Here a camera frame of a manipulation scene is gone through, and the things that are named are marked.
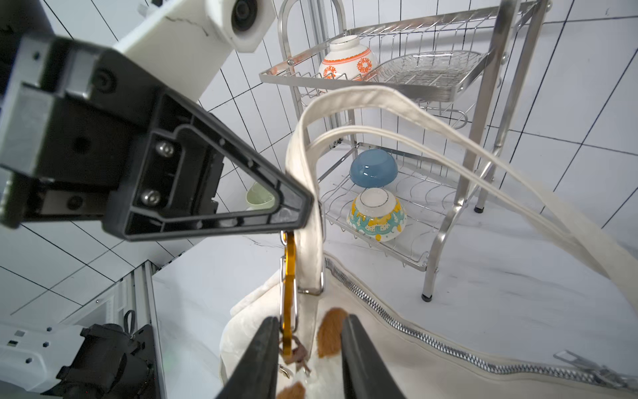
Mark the orange white patterned bowl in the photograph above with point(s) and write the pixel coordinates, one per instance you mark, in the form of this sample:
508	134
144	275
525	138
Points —
348	59

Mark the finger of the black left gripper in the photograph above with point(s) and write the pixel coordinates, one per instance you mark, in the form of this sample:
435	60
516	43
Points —
169	185

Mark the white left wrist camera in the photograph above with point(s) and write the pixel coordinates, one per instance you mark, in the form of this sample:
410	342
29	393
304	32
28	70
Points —
185	43

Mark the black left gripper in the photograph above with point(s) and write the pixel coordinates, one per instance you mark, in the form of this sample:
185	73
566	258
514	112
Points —
69	112

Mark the brown white plush dog charm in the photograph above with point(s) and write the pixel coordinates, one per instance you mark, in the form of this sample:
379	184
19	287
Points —
323	378

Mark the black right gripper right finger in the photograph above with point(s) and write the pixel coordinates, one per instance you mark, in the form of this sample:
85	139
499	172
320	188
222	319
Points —
364	373

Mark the orange carabiner clip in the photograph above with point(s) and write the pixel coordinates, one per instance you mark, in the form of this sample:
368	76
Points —
288	286

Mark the light green bowl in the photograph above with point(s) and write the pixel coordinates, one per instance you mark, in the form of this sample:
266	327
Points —
258	197

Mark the teal yellow patterned bowl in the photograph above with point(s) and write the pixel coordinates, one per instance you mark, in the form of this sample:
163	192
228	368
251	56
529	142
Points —
377	214

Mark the aluminium mounting rail base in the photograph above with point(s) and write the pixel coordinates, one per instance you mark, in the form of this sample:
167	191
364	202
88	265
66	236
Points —
120	352

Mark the blue ceramic bowl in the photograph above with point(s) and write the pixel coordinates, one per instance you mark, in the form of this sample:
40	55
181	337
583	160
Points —
374	168

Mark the stainless steel dish rack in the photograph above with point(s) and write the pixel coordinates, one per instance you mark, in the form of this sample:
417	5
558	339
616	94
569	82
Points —
428	85

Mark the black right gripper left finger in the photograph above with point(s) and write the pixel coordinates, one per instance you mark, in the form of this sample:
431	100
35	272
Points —
256	374

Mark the cream canvas tote bag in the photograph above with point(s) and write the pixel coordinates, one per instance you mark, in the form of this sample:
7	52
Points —
537	299

